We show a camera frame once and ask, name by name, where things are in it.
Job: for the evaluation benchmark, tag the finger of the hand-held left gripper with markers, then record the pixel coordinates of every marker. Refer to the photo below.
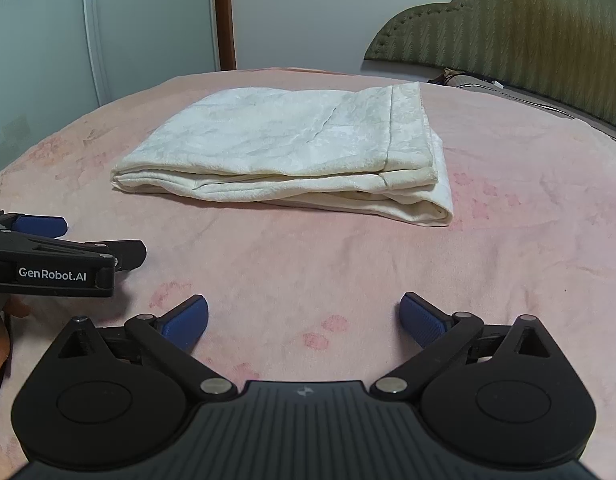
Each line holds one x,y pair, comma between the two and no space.
130,252
40,225

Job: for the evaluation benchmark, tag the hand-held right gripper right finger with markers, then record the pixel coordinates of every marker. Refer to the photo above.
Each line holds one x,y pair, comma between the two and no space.
422,320

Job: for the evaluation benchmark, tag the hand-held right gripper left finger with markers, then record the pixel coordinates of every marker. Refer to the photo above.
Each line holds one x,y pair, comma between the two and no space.
185,322

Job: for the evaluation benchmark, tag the cream pants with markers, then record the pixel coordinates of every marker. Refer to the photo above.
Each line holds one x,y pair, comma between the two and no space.
288,145

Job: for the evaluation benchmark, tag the pink bed blanket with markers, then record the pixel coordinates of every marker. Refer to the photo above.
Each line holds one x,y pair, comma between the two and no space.
288,270

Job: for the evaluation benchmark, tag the olive green upholstered headboard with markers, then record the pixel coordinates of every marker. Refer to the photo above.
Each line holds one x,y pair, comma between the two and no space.
512,25

